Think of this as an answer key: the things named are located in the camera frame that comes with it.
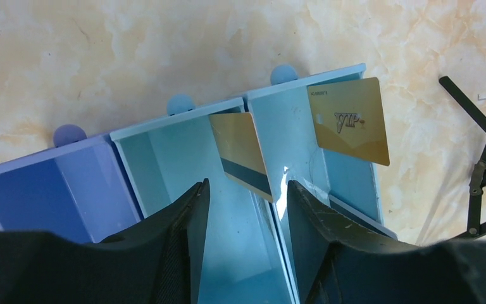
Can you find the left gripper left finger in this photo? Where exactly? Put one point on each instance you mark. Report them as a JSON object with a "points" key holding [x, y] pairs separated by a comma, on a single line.
{"points": [[158, 260]]}

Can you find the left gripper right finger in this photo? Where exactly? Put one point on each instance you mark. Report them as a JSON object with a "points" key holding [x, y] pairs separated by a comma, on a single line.
{"points": [[337, 260]]}

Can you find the card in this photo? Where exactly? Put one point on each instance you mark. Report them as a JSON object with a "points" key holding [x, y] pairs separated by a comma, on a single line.
{"points": [[348, 119], [240, 152]]}

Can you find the blue compartment organizer box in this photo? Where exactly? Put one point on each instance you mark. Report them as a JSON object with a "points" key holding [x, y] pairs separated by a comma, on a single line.
{"points": [[86, 189]]}

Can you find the black tripod stand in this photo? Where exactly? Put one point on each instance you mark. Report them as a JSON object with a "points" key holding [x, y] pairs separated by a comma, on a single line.
{"points": [[474, 227]]}

